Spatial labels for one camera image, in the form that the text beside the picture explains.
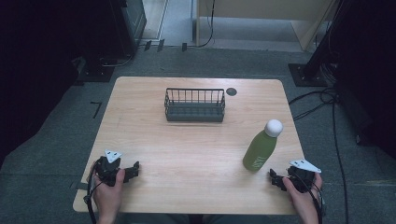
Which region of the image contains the dark grey wire basket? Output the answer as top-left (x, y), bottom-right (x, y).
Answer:
top-left (163, 87), bottom-right (227, 123)

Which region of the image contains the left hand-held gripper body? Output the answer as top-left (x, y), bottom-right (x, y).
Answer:
top-left (92, 148), bottom-right (126, 188)

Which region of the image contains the person's right hand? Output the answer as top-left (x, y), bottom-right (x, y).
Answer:
top-left (282, 172), bottom-right (324, 222)

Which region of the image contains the black hanging cable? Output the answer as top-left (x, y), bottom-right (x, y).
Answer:
top-left (195, 0), bottom-right (217, 49)

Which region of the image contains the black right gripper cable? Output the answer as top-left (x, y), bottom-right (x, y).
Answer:
top-left (292, 171), bottom-right (326, 224)

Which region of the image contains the black stand with base plate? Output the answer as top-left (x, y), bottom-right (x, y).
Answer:
top-left (287, 0), bottom-right (353, 88)

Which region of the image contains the light wooden partition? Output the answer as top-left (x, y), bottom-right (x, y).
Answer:
top-left (195, 0), bottom-right (339, 52)

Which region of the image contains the person's left hand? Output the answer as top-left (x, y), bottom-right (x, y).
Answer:
top-left (91, 167), bottom-right (126, 219)

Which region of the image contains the black floor cable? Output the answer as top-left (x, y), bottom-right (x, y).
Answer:
top-left (288, 87), bottom-right (350, 224)

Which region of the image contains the dark equipment cabinet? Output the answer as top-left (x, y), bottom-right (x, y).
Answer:
top-left (74, 0), bottom-right (148, 85)

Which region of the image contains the green bottle with white cap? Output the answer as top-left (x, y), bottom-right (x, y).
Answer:
top-left (242, 119), bottom-right (285, 173)

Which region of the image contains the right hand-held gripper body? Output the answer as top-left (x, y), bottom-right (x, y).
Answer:
top-left (285, 159), bottom-right (322, 194)

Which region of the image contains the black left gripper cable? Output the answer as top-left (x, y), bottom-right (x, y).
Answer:
top-left (83, 161), bottom-right (104, 224)

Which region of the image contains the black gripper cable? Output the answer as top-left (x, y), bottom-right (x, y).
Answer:
top-left (292, 171), bottom-right (326, 224)
top-left (83, 161), bottom-right (104, 224)

